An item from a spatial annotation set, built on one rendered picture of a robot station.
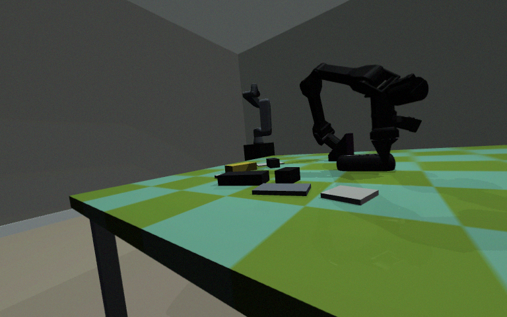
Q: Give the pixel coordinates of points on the olive yellow rectangular block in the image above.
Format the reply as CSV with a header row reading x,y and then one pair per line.
x,y
245,166

